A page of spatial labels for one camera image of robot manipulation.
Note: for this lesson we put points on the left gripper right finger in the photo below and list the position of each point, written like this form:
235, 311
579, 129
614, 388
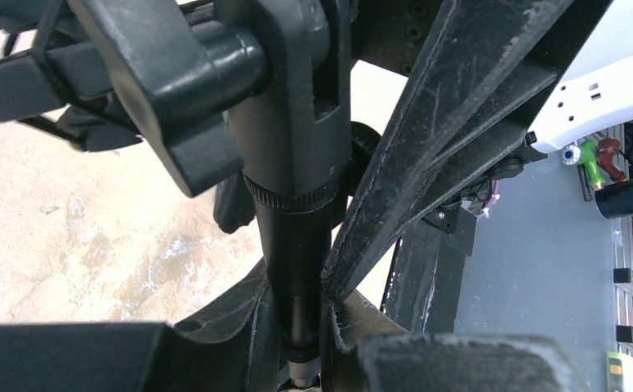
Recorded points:
363, 350

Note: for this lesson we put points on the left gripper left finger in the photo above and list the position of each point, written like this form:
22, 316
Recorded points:
232, 344

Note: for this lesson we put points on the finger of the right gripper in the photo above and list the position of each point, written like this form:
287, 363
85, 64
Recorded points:
483, 74

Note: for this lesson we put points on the black shock-mount tripod stand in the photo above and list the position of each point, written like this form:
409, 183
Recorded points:
251, 94

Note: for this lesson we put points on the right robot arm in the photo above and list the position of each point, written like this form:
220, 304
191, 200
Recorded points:
596, 90

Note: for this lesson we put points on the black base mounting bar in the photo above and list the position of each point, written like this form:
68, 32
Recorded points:
423, 286

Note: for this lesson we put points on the dark cylinder on floor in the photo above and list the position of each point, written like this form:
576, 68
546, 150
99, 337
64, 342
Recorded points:
615, 200

